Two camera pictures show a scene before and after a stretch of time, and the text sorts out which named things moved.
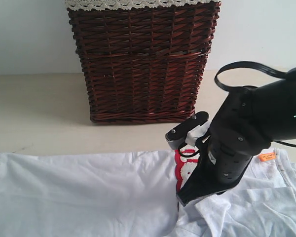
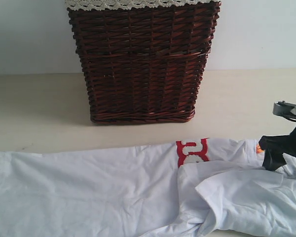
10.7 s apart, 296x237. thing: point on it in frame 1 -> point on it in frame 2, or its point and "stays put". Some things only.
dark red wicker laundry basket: (144, 66) stays put
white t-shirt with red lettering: (133, 193) stays put
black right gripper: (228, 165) -> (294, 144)
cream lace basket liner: (133, 5) stays put
